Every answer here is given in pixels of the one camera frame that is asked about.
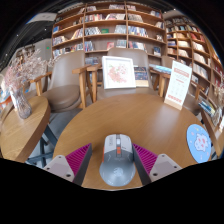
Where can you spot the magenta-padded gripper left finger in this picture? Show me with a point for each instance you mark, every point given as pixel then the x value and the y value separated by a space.
pixel 78 159

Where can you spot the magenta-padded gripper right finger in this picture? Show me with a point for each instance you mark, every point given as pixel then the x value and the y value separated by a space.
pixel 146 160

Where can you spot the grey computer mouse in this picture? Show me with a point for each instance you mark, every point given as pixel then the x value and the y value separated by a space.
pixel 117 163

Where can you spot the round blue mouse pad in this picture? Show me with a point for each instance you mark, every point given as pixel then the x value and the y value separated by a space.
pixel 199 143

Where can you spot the round wooden side table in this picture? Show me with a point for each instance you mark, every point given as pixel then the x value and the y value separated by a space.
pixel 215 136
pixel 23 133

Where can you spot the taupe wooden-armed armchair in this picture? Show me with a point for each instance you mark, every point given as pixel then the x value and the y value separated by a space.
pixel 140 56
pixel 193 103
pixel 63 90

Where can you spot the glass vase with pink flowers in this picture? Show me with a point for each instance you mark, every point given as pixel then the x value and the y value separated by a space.
pixel 21 105

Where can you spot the white sign card, wooden base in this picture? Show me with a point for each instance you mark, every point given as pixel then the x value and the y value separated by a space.
pixel 178 85

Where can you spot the dark book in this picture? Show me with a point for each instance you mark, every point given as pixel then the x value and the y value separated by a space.
pixel 141 76

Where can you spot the white framed floral picture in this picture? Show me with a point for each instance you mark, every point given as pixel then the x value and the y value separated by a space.
pixel 118 72

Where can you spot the stack of blue books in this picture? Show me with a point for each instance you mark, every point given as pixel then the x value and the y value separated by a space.
pixel 161 69

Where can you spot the tall wooden bookshelf with books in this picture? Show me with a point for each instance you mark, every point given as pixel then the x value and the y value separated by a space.
pixel 193 50

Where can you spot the small distant wooden bookshelf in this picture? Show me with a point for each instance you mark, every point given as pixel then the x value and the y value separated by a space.
pixel 25 51

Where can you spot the wide wooden bookshelf with books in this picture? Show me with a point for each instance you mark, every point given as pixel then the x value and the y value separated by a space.
pixel 106 26

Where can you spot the white ceiling panel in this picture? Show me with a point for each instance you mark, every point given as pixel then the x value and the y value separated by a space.
pixel 43 17

